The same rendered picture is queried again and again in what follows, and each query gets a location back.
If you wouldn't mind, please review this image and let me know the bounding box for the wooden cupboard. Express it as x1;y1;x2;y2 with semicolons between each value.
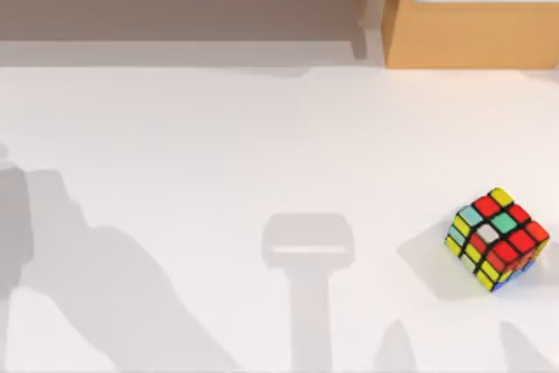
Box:
381;0;559;71

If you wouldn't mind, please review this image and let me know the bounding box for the multicoloured puzzle cube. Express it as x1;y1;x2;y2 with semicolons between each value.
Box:
444;186;551;294

